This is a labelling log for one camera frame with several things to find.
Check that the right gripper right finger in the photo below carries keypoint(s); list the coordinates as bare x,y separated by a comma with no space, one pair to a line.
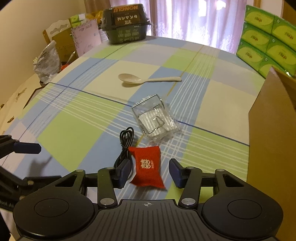
189,179

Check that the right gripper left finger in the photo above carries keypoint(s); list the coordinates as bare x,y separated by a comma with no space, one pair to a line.
109,179

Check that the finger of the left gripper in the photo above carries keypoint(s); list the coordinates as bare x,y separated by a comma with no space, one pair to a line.
9,145
32,183

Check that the red snack packet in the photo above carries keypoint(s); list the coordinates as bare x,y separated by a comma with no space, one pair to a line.
148,163

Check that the bagged metal wire holder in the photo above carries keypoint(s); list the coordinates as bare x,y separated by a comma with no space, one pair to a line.
154,118

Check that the checkered blue green tablecloth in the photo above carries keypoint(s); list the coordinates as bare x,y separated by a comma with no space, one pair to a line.
191,100

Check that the brown cardboard box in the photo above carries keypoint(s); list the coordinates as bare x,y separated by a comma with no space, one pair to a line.
271,167
66,49

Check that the crinkled white plastic bag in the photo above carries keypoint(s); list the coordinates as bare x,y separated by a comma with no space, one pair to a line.
47,64

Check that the brown cardboard box left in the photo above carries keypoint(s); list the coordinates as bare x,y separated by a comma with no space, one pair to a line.
66,49

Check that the white carved chair back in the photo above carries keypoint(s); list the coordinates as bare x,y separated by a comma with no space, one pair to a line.
54,29

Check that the pink white cardboard box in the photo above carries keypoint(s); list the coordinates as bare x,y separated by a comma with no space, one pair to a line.
86,37

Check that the dark green instant noodle bowl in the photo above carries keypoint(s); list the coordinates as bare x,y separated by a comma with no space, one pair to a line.
125,24

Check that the purple sheer curtain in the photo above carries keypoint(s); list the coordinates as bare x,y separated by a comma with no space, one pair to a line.
217,24

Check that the stack of green tissue boxes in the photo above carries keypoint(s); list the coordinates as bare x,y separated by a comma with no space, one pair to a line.
267,41

